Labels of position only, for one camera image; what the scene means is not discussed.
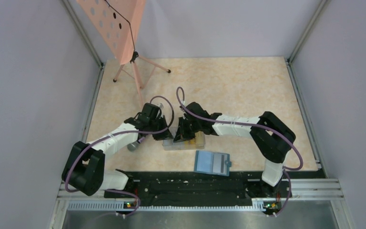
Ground blue leather card holder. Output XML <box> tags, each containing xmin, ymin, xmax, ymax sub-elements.
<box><xmin>193</xmin><ymin>150</ymin><xmax>232</xmax><ymax>177</ymax></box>

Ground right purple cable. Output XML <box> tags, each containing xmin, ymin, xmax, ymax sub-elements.
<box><xmin>176</xmin><ymin>87</ymin><xmax>304</xmax><ymax>219</ymax></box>

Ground clear plastic card box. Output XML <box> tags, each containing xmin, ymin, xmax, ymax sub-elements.
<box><xmin>162</xmin><ymin>139</ymin><xmax>189</xmax><ymax>151</ymax></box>

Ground pink music stand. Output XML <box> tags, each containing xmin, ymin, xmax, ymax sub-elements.
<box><xmin>77</xmin><ymin>0</ymin><xmax>171</xmax><ymax>106</ymax></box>

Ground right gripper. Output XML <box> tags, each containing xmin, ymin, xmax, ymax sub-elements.
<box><xmin>173</xmin><ymin>116</ymin><xmax>202</xmax><ymax>143</ymax></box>

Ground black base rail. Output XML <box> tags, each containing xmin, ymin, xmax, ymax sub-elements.
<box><xmin>72</xmin><ymin>170</ymin><xmax>325</xmax><ymax>209</ymax></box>

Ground purple glitter microphone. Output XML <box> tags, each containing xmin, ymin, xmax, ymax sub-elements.
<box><xmin>127</xmin><ymin>137</ymin><xmax>146</xmax><ymax>152</ymax></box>

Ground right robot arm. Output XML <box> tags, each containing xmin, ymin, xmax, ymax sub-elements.
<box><xmin>175</xmin><ymin>102</ymin><xmax>297</xmax><ymax>197</ymax></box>

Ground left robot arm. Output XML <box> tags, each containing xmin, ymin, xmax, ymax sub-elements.
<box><xmin>61</xmin><ymin>103</ymin><xmax>172</xmax><ymax>197</ymax></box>

